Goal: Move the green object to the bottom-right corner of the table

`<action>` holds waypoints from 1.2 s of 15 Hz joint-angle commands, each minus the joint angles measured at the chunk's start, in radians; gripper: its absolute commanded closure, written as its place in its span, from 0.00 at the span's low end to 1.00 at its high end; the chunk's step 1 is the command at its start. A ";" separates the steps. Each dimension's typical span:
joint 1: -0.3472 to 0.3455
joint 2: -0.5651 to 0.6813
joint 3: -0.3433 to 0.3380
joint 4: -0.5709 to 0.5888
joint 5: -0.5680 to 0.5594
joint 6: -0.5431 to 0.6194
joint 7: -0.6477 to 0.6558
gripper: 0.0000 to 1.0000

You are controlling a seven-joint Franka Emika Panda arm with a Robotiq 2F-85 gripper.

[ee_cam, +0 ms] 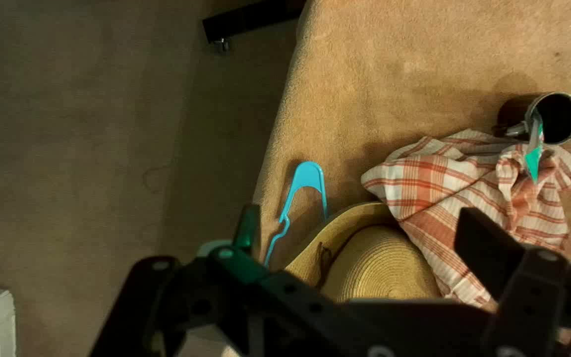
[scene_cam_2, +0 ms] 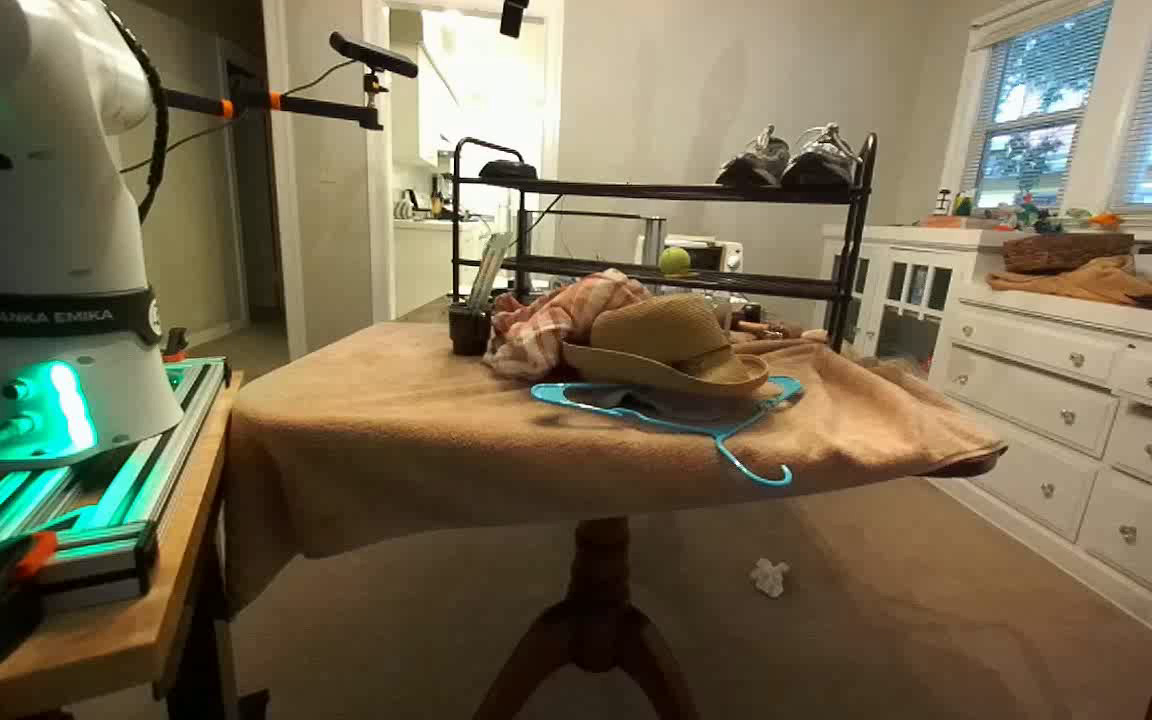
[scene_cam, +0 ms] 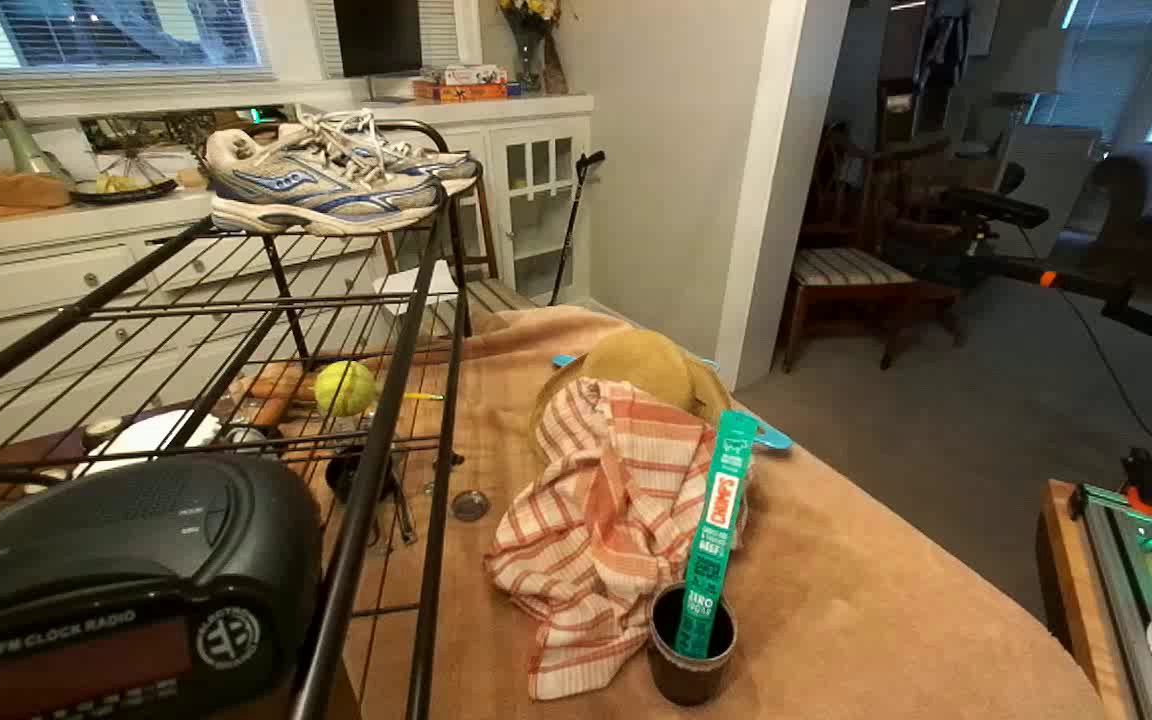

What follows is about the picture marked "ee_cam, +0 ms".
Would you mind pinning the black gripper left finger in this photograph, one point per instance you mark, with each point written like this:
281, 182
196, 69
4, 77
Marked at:
258, 313

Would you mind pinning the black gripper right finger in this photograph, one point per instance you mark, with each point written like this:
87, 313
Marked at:
529, 285

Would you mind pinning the blue plastic hanger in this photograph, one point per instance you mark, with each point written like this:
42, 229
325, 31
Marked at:
305, 188

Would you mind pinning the woven straw hat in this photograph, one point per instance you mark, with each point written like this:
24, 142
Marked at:
363, 255

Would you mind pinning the red white plaid cloth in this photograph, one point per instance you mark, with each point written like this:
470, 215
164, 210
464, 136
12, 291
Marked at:
424, 186

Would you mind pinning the dark metal cup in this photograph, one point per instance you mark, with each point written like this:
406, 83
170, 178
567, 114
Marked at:
515, 116

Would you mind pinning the tan table cover cloth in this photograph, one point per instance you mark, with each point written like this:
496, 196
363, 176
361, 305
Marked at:
369, 77

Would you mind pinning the black table leg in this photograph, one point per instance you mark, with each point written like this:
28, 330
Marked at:
252, 17

